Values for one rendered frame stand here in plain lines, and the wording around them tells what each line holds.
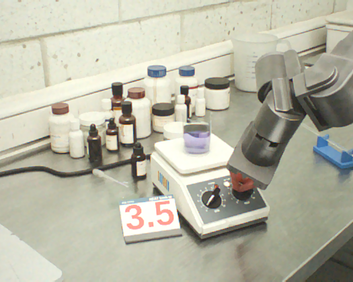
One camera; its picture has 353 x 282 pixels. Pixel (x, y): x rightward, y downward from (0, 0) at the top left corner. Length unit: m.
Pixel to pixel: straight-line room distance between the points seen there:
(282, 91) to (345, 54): 0.09
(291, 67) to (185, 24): 0.76
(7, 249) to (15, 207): 0.14
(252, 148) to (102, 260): 0.27
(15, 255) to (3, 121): 0.38
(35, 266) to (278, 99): 0.41
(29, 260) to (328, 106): 0.46
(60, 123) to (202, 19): 0.60
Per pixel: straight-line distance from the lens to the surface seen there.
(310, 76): 0.63
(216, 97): 1.28
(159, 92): 1.19
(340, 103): 0.63
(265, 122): 0.66
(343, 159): 1.03
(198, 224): 0.76
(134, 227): 0.79
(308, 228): 0.83
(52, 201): 0.90
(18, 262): 0.75
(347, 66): 0.64
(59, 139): 1.06
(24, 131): 1.09
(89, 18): 1.19
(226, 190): 0.80
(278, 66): 0.70
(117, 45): 1.25
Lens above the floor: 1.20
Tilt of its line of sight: 24 degrees down
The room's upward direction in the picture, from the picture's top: straight up
